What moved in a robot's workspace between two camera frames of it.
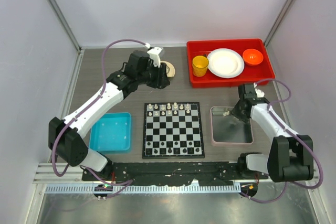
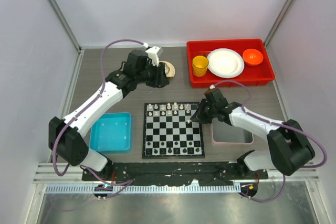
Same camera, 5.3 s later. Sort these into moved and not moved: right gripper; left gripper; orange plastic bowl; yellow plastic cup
Moved: right gripper
Not moved: orange plastic bowl; left gripper; yellow plastic cup
